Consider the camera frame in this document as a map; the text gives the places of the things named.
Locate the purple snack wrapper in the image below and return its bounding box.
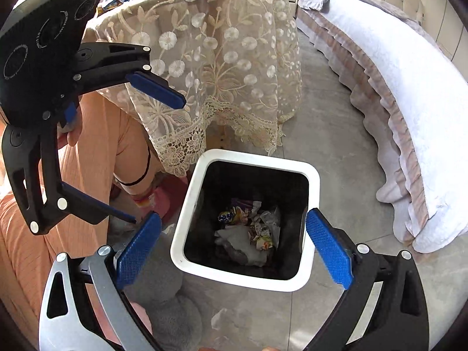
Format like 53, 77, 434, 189
217, 199, 253, 225

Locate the floral wrapper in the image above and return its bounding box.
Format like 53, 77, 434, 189
249, 207, 281, 251

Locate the white tissue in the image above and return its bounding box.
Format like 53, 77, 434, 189
215, 226, 268, 267

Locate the white square trash bin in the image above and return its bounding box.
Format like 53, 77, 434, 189
171, 149, 320, 293

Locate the person's hand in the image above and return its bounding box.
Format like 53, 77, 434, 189
57, 106, 82, 149

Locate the person's orange trousers leg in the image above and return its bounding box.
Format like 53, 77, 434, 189
0, 90, 166, 337

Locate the grey fluffy slipper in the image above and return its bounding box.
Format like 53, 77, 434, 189
125, 232, 202, 350

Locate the embroidered beige tablecloth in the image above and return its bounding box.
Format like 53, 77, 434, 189
84, 0, 302, 177

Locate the bed with lavender cover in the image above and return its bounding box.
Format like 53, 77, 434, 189
297, 0, 467, 254

